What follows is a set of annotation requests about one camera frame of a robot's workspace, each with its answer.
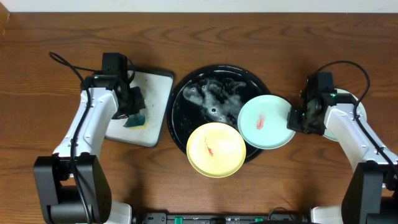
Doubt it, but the black round tray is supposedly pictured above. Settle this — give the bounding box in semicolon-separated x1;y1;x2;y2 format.
166;65;271;154

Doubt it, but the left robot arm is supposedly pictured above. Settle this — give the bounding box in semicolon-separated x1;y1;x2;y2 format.
34;75;144;223

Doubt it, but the black rectangular sponge tray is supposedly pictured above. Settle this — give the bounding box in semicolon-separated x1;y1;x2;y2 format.
105;68;174;147

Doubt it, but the yellow plate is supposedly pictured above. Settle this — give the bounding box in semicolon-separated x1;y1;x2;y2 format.
187;123;246;178

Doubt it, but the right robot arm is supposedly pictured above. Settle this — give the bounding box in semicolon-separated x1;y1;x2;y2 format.
287;91;397;223

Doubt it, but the green yellow sponge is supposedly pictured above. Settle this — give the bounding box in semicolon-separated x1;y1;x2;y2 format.
124;112;147;129

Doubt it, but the mint plate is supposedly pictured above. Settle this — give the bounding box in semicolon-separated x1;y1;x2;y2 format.
238;95;295;150
323;88;368;142

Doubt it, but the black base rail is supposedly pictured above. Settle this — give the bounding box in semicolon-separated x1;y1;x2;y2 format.
132;213;311;224

